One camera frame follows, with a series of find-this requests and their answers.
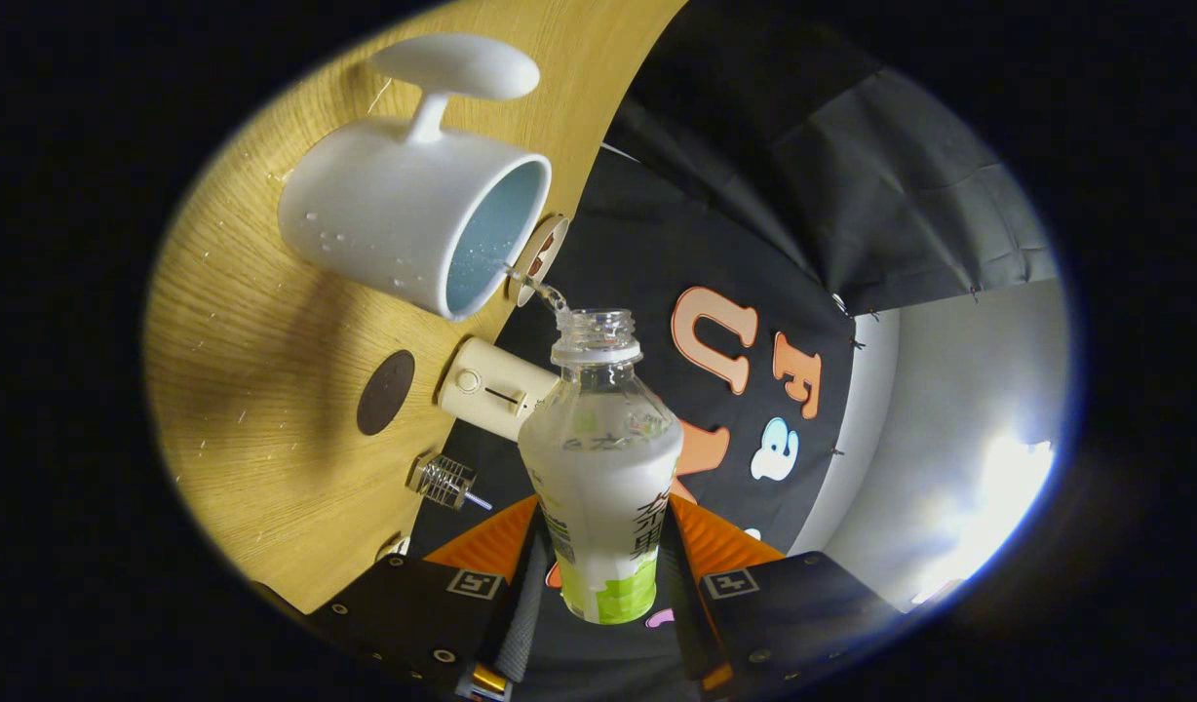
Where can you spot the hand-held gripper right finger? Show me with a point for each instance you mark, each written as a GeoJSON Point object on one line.
{"type": "Point", "coordinates": [784, 609]}

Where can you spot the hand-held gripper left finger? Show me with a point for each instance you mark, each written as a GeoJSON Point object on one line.
{"type": "Point", "coordinates": [443, 604]}

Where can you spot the clear juice bottle white label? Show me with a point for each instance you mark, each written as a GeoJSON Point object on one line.
{"type": "Point", "coordinates": [598, 507]}

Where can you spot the dark round coaster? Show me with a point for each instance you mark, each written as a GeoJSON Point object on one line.
{"type": "Point", "coordinates": [385, 393]}

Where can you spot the white cup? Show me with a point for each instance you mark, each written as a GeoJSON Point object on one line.
{"type": "Point", "coordinates": [384, 214]}

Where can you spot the white divided dish of beans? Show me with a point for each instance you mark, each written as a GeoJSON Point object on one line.
{"type": "Point", "coordinates": [394, 544]}

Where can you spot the white toaster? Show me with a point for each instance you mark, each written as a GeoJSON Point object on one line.
{"type": "Point", "coordinates": [491, 385]}

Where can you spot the wooden table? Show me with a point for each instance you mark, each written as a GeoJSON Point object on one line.
{"type": "Point", "coordinates": [248, 322]}

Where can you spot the white round plate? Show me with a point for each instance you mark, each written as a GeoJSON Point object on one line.
{"type": "Point", "coordinates": [552, 239]}

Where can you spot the black backdrop cloth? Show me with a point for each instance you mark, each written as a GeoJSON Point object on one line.
{"type": "Point", "coordinates": [637, 253]}

